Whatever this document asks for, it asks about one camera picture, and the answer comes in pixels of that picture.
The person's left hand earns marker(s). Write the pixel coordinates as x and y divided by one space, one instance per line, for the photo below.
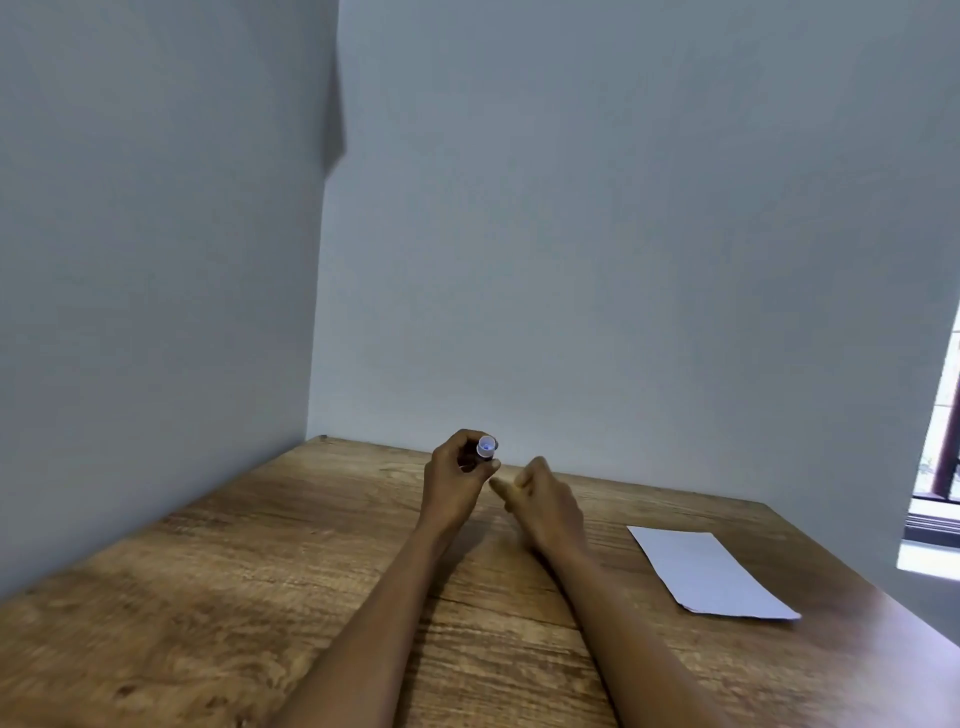
448 491

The person's right hand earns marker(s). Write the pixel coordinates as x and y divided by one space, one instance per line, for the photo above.
551 510

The person's right thumb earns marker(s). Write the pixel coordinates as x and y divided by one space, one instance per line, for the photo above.
504 489

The person's left thumb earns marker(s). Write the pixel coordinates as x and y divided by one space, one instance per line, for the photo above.
489 469

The glue stick with white cap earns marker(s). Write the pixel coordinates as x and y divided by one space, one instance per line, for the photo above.
485 447

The person's left forearm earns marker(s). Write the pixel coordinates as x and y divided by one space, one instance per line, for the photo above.
375 630

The person's right forearm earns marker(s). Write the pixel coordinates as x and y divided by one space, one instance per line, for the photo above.
622 637

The white paper sheet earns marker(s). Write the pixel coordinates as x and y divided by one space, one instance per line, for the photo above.
709 573

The window frame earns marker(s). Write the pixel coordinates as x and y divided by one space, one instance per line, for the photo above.
934 465

